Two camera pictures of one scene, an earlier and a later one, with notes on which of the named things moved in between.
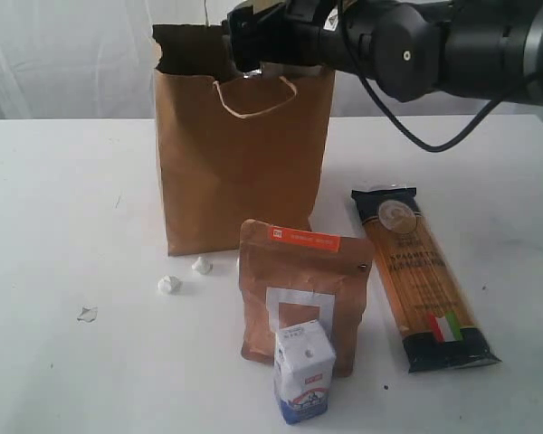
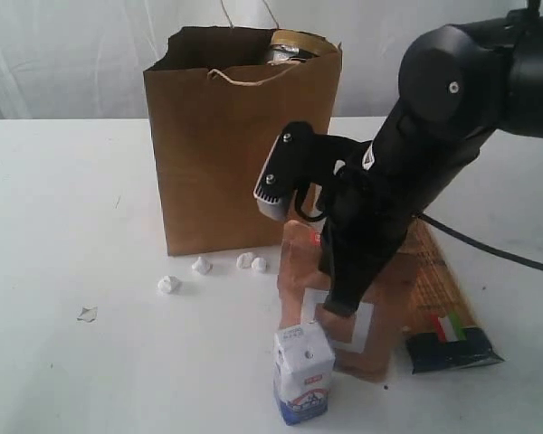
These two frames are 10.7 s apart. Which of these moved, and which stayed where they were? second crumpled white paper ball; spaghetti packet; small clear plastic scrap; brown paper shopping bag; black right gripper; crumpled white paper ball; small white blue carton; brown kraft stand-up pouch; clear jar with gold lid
Moved: black right gripper; brown kraft stand-up pouch; clear jar with gold lid
Stayed: small clear plastic scrap; brown paper shopping bag; small white blue carton; crumpled white paper ball; spaghetti packet; second crumpled white paper ball
